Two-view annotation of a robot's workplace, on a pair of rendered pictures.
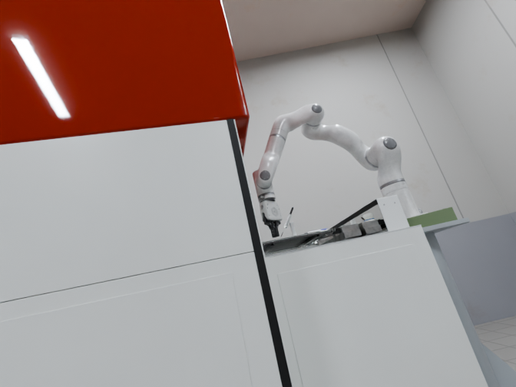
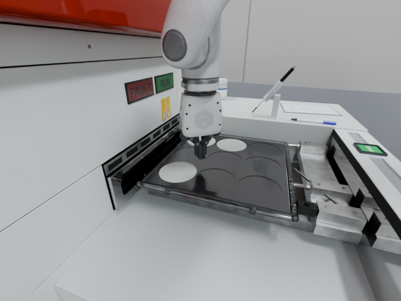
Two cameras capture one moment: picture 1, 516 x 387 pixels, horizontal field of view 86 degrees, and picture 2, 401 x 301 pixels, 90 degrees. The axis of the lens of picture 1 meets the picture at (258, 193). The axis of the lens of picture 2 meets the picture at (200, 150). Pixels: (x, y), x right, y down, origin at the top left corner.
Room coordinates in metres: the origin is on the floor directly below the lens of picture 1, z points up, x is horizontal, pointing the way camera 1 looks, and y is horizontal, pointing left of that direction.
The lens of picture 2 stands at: (0.87, -0.27, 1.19)
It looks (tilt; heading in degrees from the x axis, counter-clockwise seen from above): 27 degrees down; 30
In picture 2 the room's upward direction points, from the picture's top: straight up
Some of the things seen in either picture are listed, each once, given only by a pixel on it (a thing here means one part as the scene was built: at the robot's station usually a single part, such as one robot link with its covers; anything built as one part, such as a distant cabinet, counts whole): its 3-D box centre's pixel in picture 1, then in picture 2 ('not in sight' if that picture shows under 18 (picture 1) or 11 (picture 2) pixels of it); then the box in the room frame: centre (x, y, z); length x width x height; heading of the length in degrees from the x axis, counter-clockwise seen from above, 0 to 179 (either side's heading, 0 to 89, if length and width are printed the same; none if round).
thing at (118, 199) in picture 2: not in sight; (159, 152); (1.30, 0.13, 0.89); 0.44 x 0.02 x 0.10; 11
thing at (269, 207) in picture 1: (269, 210); (200, 110); (1.28, -0.04, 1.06); 0.10 x 0.07 x 0.11; 139
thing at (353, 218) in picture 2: (348, 228); (338, 214); (1.27, -0.36, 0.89); 0.08 x 0.03 x 0.03; 101
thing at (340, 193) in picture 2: not in sight; (329, 190); (1.34, -0.35, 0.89); 0.08 x 0.03 x 0.03; 101
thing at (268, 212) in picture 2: (296, 237); (207, 199); (1.17, -0.11, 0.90); 0.37 x 0.01 x 0.01; 101
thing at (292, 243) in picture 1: (286, 244); (224, 160); (1.35, -0.08, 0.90); 0.34 x 0.34 x 0.01; 11
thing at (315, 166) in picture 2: (336, 241); (319, 182); (1.42, -0.33, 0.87); 0.36 x 0.08 x 0.03; 11
